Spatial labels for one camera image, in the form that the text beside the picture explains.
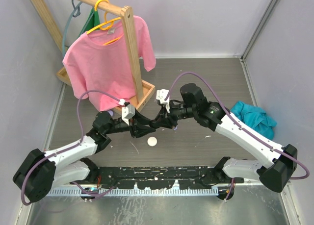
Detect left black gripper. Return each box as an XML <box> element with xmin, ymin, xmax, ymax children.
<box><xmin>104</xmin><ymin>108</ymin><xmax>156</xmax><ymax>138</ymax></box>

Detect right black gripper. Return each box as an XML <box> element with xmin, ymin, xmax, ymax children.
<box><xmin>154</xmin><ymin>99</ymin><xmax>197</xmax><ymax>129</ymax></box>

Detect white earbud case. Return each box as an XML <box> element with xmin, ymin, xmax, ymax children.
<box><xmin>147</xmin><ymin>136</ymin><xmax>157</xmax><ymax>147</ymax></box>

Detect black earbud case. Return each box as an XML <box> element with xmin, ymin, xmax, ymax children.
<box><xmin>150</xmin><ymin>121</ymin><xmax>157</xmax><ymax>129</ymax></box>

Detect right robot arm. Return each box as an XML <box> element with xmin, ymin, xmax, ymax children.
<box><xmin>156</xmin><ymin>83</ymin><xmax>298</xmax><ymax>193</ymax></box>

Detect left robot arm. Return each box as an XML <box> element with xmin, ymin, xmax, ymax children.
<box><xmin>13</xmin><ymin>108</ymin><xmax>156</xmax><ymax>205</ymax></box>

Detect pink t-shirt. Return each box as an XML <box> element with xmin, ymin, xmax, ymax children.
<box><xmin>62</xmin><ymin>15</ymin><xmax>157</xmax><ymax>113</ymax></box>

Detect teal crumpled cloth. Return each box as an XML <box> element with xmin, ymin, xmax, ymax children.
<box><xmin>231</xmin><ymin>101</ymin><xmax>277</xmax><ymax>140</ymax></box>

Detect yellow hanger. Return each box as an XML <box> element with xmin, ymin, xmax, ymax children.
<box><xmin>87</xmin><ymin>0</ymin><xmax>121</xmax><ymax>34</ymax></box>

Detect green garment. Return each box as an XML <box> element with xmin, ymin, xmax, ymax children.
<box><xmin>78</xmin><ymin>8</ymin><xmax>100</xmax><ymax>36</ymax></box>

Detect teal hanger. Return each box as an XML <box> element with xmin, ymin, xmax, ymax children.
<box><xmin>61</xmin><ymin>0</ymin><xmax>82</xmax><ymax>57</ymax></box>

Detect wooden clothes rack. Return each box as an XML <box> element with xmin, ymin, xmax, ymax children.
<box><xmin>30</xmin><ymin>0</ymin><xmax>155</xmax><ymax>111</ymax></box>

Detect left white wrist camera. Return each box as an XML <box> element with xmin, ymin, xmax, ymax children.
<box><xmin>119</xmin><ymin>99</ymin><xmax>135</xmax><ymax>126</ymax></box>

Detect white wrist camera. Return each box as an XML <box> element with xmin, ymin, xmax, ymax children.
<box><xmin>156</xmin><ymin>89</ymin><xmax>170</xmax><ymax>113</ymax></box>
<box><xmin>119</xmin><ymin>99</ymin><xmax>135</xmax><ymax>126</ymax></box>

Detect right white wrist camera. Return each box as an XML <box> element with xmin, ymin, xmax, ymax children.
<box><xmin>156</xmin><ymin>89</ymin><xmax>170</xmax><ymax>113</ymax></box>

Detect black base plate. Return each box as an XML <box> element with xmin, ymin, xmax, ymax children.
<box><xmin>83</xmin><ymin>165</ymin><xmax>245</xmax><ymax>190</ymax></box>

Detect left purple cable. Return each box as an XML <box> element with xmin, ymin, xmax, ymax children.
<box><xmin>20</xmin><ymin>89</ymin><xmax>123</xmax><ymax>206</ymax></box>

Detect white slotted cable duct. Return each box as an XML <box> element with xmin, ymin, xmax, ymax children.
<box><xmin>48</xmin><ymin>185</ymin><xmax>219</xmax><ymax>197</ymax></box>

